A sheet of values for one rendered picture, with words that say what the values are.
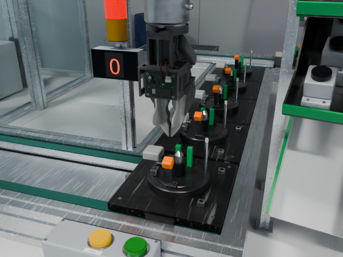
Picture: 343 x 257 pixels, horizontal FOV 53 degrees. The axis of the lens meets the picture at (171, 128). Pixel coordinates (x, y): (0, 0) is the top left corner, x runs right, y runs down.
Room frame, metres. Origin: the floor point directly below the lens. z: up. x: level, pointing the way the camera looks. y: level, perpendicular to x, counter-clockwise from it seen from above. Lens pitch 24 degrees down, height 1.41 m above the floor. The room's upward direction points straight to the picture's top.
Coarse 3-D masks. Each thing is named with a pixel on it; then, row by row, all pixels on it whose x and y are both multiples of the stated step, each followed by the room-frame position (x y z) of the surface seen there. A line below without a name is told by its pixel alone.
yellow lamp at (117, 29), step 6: (126, 18) 0.83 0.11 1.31; (108, 24) 0.82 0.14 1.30; (114, 24) 0.81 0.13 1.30; (120, 24) 0.81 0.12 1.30; (126, 24) 0.83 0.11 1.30; (108, 30) 0.82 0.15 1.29; (114, 30) 0.81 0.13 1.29; (120, 30) 0.81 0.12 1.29; (126, 30) 0.83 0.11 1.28; (108, 36) 0.82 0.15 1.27; (114, 36) 0.81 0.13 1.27; (120, 36) 0.81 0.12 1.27; (126, 36) 0.82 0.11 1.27
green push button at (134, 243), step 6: (132, 240) 0.47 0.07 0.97; (138, 240) 0.47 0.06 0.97; (144, 240) 0.47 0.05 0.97; (126, 246) 0.46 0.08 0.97; (132, 246) 0.46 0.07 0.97; (138, 246) 0.46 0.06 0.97; (144, 246) 0.46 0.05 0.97; (126, 252) 0.45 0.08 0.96; (132, 252) 0.45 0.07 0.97; (138, 252) 0.45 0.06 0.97; (144, 252) 0.45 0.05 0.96
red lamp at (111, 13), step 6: (108, 0) 0.81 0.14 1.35; (114, 0) 0.81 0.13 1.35; (120, 0) 0.82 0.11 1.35; (108, 6) 0.81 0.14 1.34; (114, 6) 0.81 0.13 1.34; (120, 6) 0.81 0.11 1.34; (126, 6) 0.83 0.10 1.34; (108, 12) 0.81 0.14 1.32; (114, 12) 0.81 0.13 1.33; (120, 12) 0.81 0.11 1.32; (126, 12) 0.83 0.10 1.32; (108, 18) 0.81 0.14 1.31; (114, 18) 0.81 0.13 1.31; (120, 18) 0.81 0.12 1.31
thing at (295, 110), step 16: (304, 32) 0.63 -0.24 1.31; (320, 32) 0.73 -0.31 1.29; (304, 48) 0.66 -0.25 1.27; (320, 48) 0.68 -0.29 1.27; (304, 64) 0.64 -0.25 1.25; (320, 64) 0.64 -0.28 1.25; (304, 80) 0.60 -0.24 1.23; (288, 96) 0.56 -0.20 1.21; (336, 96) 0.55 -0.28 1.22; (288, 112) 0.53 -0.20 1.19; (304, 112) 0.52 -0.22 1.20; (320, 112) 0.50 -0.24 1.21; (336, 112) 0.49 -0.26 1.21
